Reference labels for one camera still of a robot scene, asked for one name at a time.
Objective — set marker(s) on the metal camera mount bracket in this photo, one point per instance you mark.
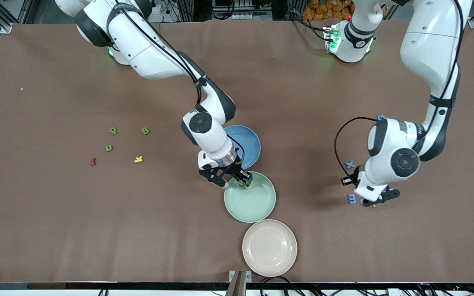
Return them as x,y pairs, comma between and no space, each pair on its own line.
239,283

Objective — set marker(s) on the blue round plate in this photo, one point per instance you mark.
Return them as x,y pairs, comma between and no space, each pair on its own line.
249,144

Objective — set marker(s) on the blue foam letter X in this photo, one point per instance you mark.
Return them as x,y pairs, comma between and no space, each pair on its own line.
350,164

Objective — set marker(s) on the bag of orange fruits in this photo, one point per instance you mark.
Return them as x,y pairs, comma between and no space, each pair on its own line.
327,9

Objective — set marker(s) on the beige round plate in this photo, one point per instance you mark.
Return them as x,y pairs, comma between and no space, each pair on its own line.
270,248

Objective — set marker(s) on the white power strip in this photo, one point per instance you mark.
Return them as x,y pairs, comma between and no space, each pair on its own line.
158,7
249,16

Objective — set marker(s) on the blue foam letter E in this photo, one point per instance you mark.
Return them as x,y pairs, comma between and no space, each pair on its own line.
352,199

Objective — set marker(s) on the green round plate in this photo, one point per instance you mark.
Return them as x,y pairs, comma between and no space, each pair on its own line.
253,205

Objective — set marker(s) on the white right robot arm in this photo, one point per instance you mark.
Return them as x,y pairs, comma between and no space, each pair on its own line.
150,57

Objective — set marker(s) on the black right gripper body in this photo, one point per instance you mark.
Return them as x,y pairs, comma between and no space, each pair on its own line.
234,169

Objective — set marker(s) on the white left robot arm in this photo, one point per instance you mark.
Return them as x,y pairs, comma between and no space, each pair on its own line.
426,49

